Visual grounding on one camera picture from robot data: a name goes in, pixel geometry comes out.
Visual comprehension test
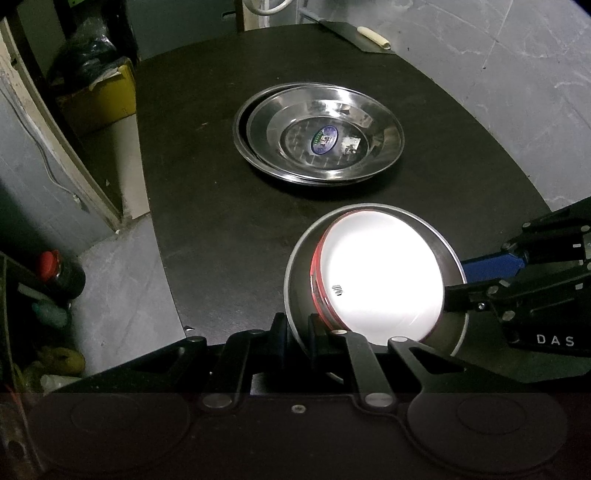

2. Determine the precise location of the lower steel plate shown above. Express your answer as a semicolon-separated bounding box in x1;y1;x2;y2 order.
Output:
231;81;325;186

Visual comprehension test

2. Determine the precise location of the yellow bin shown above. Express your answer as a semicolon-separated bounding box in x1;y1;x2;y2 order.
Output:
88;61;136;124

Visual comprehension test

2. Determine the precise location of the white bowl with red rim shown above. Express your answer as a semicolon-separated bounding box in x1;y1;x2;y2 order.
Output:
310;209;444;345

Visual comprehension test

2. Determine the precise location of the bottle with red cap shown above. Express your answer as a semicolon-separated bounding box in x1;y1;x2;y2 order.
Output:
40;250;86;303

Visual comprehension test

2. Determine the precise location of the white cable loop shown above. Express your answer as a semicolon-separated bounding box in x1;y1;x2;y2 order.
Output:
241;0;297;17

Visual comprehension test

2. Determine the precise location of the dark cabinet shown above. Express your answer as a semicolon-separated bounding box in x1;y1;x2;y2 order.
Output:
126;0;243;60

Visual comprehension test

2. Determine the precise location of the steel plate with sticker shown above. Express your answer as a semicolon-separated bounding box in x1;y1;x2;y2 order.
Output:
245;83;405;184

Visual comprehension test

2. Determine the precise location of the knife with cream handle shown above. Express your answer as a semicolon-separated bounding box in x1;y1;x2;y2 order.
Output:
297;7;393;54

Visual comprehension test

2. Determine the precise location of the steel bowl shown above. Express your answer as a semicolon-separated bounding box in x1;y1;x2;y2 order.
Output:
283;203;469;356

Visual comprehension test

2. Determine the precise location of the black garbage bag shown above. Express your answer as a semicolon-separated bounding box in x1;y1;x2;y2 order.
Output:
47;16;123;92

